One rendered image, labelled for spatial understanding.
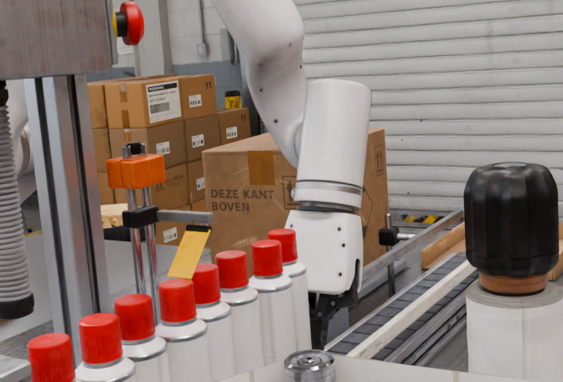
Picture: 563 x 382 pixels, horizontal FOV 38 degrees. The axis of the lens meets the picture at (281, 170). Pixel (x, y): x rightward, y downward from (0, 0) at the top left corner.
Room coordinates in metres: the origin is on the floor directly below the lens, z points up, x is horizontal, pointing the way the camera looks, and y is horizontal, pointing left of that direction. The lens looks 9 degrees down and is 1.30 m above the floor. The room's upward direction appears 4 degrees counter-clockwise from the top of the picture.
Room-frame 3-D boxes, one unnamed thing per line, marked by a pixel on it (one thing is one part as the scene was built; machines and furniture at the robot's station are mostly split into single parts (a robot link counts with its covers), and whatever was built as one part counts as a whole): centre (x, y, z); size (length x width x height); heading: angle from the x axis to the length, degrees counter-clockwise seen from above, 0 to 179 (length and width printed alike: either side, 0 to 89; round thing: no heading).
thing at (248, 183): (1.51, -0.03, 0.99); 0.30 x 0.24 x 0.27; 153
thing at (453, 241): (1.63, -0.46, 0.85); 0.30 x 0.26 x 0.04; 148
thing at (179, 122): (5.11, 0.82, 0.57); 1.20 x 0.85 x 1.14; 151
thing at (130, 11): (0.72, 0.13, 1.33); 0.04 x 0.03 x 0.04; 23
